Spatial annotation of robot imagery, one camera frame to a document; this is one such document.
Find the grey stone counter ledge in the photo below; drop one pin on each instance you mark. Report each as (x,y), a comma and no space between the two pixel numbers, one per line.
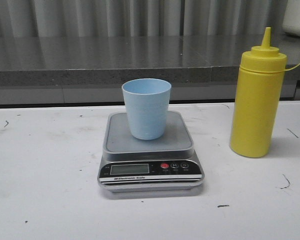
(72,71)

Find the white container in background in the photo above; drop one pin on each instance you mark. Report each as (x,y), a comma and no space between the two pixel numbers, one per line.
(291,19)

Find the yellow squeeze bottle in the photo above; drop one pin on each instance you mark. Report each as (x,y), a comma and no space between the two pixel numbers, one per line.
(260,78)

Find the silver electronic kitchen scale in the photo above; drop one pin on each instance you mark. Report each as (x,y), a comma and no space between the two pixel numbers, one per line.
(168,163)

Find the light blue plastic cup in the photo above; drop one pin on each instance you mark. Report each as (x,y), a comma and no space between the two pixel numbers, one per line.
(146,103)

